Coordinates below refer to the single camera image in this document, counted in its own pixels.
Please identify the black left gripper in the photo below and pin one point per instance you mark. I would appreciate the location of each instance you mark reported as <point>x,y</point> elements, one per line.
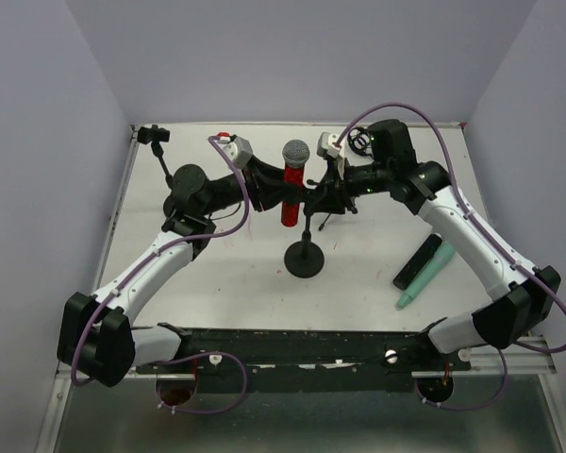
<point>257,187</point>

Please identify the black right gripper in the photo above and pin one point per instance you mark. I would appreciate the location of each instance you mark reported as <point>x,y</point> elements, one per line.
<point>338,190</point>

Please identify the red glitter microphone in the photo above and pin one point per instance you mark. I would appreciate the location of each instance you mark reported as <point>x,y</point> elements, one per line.
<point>295,154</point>

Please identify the round-base mic stand with clip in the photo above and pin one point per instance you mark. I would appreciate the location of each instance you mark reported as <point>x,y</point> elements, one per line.
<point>305,259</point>

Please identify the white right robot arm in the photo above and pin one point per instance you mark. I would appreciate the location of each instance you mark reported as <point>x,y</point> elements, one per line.
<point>521,293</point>

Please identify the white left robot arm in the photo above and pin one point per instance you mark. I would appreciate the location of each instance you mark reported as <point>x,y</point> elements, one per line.
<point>97,338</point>

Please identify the left round-base mic stand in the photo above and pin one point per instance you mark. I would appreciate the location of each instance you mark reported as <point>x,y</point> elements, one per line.
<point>158,151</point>

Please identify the black glitter microphone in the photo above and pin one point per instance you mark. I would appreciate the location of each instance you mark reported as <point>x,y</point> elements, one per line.
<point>416,263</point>

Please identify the mint green microphone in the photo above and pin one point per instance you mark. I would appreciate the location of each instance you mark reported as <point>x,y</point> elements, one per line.
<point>441,258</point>

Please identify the tripod stand with shock mount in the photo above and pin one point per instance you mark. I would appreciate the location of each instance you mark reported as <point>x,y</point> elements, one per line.
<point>358,142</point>

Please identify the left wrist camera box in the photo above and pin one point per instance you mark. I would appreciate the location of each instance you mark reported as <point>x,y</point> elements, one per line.
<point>239,151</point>

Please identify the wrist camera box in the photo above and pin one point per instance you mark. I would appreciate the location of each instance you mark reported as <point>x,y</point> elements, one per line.
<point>239,151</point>
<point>332,146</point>

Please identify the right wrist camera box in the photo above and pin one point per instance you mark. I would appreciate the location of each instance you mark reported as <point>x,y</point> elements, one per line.
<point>332,146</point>

